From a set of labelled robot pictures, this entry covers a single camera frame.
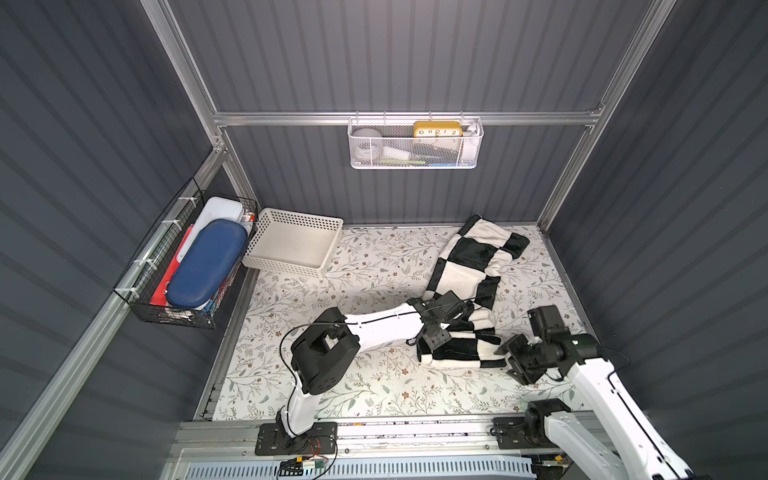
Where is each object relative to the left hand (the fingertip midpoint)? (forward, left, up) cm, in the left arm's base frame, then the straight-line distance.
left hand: (437, 330), depth 87 cm
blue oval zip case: (+8, +54, +29) cm, 62 cm away
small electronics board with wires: (-32, +37, -7) cm, 50 cm away
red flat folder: (-4, +64, +26) cm, 69 cm away
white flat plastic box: (+20, +60, +30) cm, 70 cm away
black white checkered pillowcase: (+25, -14, -2) cm, 29 cm away
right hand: (-10, -16, +4) cm, 19 cm away
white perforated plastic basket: (+43, +54, -8) cm, 69 cm away
